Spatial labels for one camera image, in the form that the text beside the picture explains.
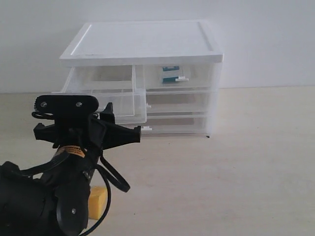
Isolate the white capped small bottle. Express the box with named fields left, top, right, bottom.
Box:
left=160, top=65, right=191, bottom=84

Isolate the white plastic drawer cabinet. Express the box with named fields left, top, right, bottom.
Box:
left=60, top=20, right=224, bottom=137

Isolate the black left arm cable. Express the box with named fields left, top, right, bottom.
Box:
left=85, top=152, right=131, bottom=236

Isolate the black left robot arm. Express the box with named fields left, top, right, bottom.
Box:
left=0, top=103, right=141, bottom=236

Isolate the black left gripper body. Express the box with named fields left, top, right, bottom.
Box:
left=33, top=103, right=141, bottom=150

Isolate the clear bottom drawer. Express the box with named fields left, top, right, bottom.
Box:
left=141, top=115, right=213, bottom=134

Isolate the clear drawer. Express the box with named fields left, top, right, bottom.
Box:
left=136, top=64, right=212, bottom=91
left=141, top=115, right=213, bottom=134
left=58, top=65, right=147, bottom=124
left=146, top=92, right=211, bottom=114

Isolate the yellow cheese wedge block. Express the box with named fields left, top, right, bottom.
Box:
left=88, top=186, right=107, bottom=220

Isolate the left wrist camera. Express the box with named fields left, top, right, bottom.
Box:
left=34, top=94, right=99, bottom=117

